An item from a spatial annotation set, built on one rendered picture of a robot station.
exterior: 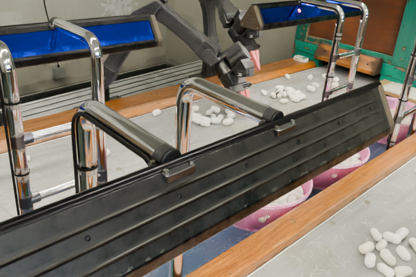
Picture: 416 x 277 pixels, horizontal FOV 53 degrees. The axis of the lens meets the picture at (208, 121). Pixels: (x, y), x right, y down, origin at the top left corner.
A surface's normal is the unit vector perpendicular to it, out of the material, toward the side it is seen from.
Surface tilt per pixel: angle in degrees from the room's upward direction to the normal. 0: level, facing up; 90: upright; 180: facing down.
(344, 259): 0
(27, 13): 90
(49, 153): 0
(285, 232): 0
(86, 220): 58
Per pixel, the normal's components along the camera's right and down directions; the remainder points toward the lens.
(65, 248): 0.62, -0.19
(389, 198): 0.07, -0.91
